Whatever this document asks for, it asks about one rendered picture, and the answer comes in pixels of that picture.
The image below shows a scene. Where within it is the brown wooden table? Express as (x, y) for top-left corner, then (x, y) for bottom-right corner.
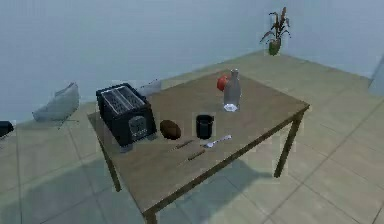
(87, 68), (311, 224)

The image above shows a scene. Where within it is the brown potato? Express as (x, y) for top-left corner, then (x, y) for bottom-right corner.
(159, 119), (182, 141)

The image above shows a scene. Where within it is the black mug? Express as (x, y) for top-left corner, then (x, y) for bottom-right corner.
(195, 114), (215, 140)

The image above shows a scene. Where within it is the black toaster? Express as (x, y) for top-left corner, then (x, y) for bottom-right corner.
(95, 82), (158, 149)

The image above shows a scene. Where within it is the silver spoon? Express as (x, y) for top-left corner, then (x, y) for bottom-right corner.
(202, 134), (233, 149)

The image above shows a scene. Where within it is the brown handled knife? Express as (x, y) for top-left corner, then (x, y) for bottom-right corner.
(176, 149), (207, 168)

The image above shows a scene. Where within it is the green potted house plant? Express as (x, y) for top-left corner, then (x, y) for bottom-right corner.
(259, 6), (292, 57)

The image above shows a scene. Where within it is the black round object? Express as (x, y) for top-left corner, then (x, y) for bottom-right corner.
(0, 120), (15, 138)

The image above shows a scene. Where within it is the red apple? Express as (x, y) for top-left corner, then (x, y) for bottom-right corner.
(216, 74), (230, 93)

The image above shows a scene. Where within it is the grey chair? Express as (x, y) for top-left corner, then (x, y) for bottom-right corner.
(32, 82), (81, 130)

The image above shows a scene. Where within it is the brown handled fork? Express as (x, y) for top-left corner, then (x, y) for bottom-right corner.
(167, 139), (195, 154)

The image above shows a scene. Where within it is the clear glass bottle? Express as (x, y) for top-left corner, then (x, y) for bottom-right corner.
(222, 68), (242, 113)

